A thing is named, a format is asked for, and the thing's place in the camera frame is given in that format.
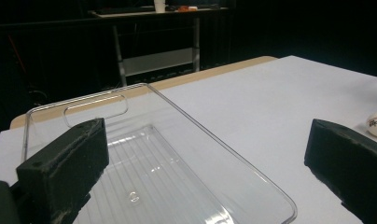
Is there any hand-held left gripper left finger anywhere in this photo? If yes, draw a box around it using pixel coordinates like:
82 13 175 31
16 117 110 224

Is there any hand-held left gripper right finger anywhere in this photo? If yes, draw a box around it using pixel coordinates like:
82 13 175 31
303 118 377 224

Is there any clear plastic container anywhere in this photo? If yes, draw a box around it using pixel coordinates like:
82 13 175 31
21 82 299 224

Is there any white paper cup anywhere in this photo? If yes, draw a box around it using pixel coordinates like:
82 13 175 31
153 0 167 13

